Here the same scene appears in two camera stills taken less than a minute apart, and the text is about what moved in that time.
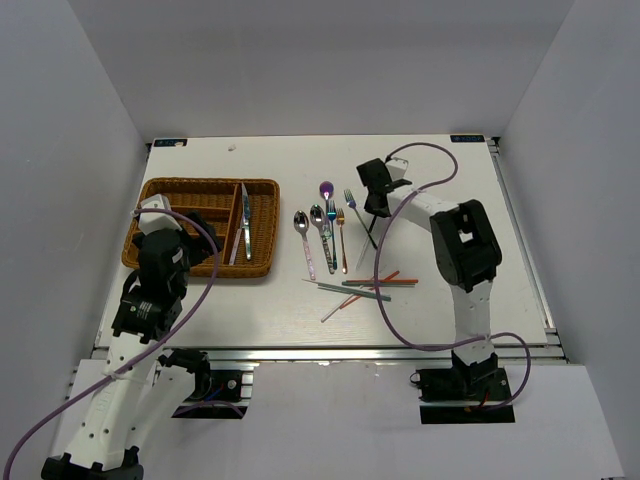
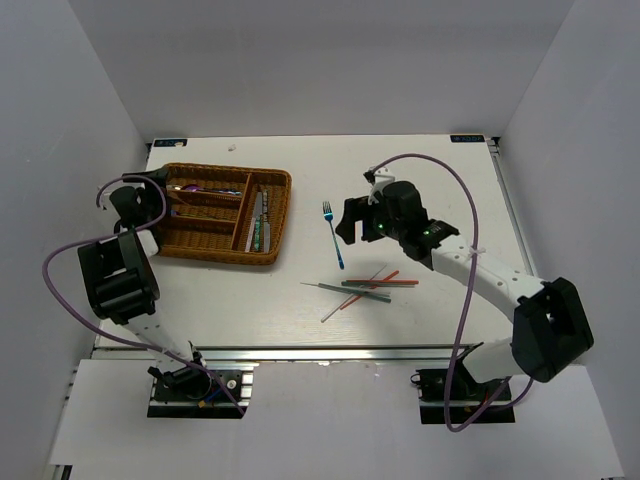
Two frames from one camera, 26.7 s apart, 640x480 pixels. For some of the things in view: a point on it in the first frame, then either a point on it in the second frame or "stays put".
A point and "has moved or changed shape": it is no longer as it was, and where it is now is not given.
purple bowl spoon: [326, 190] to [196, 188]
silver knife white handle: [237, 241] to [257, 214]
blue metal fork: [332, 212] has moved or changed shape
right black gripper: [366, 207] to [355, 210]
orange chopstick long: [384, 281] stays put
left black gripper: [200, 243] to [150, 189]
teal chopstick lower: [384, 297] stays put
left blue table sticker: [170, 142] stays put
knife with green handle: [246, 220] to [258, 222]
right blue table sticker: [466, 138] stays put
